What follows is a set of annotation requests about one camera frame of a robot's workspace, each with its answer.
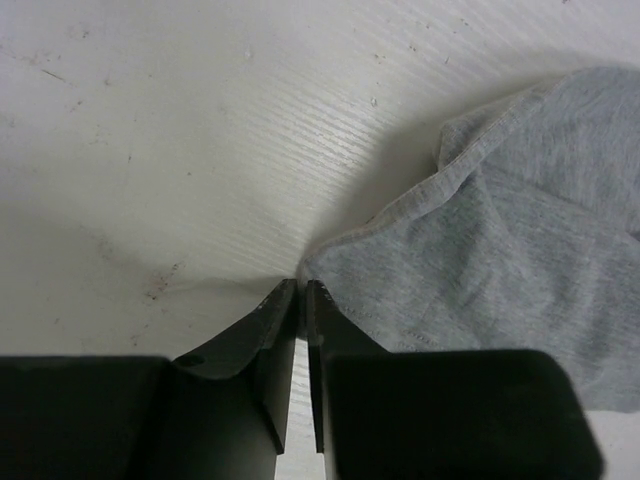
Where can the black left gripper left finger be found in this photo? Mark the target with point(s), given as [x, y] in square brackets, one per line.
[217, 412]

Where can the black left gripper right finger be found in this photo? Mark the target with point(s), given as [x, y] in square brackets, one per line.
[490, 414]

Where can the grey tank top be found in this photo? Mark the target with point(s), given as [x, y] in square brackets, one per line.
[526, 236]

